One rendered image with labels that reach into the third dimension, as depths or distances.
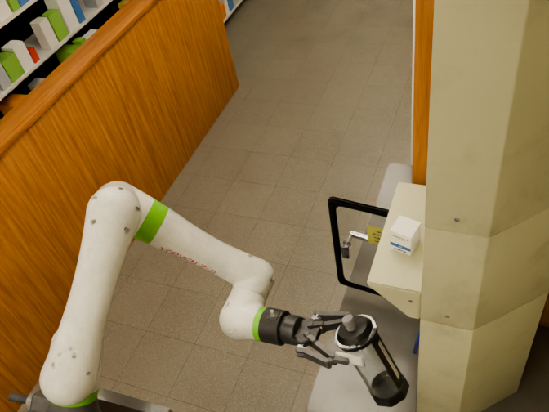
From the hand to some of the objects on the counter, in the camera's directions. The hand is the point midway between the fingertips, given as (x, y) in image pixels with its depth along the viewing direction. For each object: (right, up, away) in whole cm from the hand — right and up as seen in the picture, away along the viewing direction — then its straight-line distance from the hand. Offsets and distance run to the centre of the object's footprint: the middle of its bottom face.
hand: (360, 343), depth 135 cm
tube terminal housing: (+36, -15, +24) cm, 46 cm away
